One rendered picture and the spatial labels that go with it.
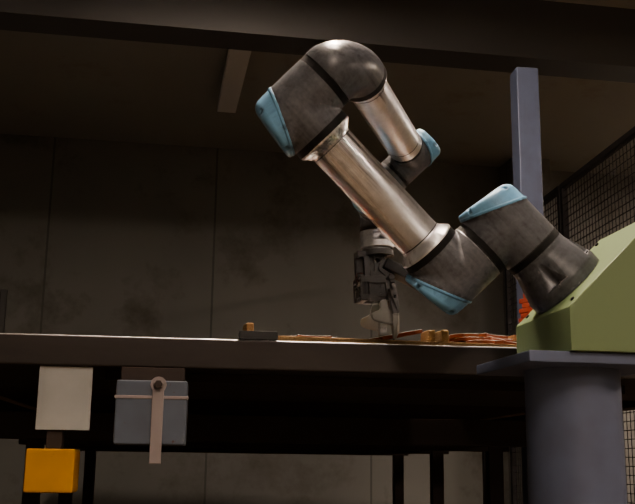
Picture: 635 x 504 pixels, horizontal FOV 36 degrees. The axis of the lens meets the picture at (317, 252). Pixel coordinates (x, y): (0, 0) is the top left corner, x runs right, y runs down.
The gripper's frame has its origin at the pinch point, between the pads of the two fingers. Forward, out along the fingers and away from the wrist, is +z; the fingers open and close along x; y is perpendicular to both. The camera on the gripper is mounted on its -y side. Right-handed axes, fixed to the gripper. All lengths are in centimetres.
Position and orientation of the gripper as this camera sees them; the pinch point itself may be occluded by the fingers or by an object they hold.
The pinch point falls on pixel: (390, 340)
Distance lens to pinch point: 214.8
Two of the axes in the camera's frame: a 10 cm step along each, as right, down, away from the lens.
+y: -9.8, -0.1, -1.9
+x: 1.9, -1.9, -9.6
